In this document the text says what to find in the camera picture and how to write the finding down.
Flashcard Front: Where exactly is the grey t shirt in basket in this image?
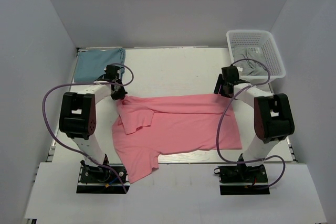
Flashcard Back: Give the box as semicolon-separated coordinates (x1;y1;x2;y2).
232;46;267;76

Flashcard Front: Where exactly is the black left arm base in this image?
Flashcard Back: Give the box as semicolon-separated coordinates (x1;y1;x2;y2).
76;160;130;194

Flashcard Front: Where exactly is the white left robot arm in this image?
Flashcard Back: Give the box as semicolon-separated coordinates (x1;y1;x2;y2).
59;63;128;182

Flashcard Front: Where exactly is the teal folded t shirt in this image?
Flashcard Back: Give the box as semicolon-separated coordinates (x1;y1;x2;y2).
74;48;125;83

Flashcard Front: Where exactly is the white plastic basket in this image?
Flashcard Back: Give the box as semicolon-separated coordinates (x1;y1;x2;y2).
226;30;286;84

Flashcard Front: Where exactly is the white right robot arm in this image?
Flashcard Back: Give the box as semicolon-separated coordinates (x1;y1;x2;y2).
214;65;295;182

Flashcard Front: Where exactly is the pink t shirt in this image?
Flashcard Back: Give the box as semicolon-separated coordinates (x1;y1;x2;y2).
112;94;242;183

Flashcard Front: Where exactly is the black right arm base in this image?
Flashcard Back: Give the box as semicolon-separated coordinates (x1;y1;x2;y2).
214;164;270;196

